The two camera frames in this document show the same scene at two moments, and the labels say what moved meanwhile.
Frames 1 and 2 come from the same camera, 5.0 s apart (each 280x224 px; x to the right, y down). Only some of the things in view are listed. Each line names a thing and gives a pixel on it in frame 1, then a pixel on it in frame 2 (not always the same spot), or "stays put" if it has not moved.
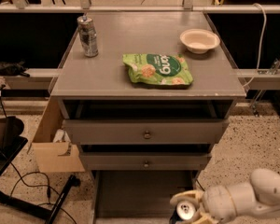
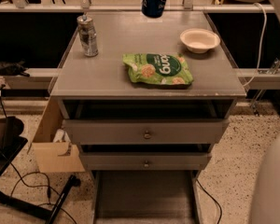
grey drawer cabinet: [144, 96] stays put
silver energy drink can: [88, 35] stays put
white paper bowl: [199, 40] stays put
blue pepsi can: [184, 212] to [154, 0]
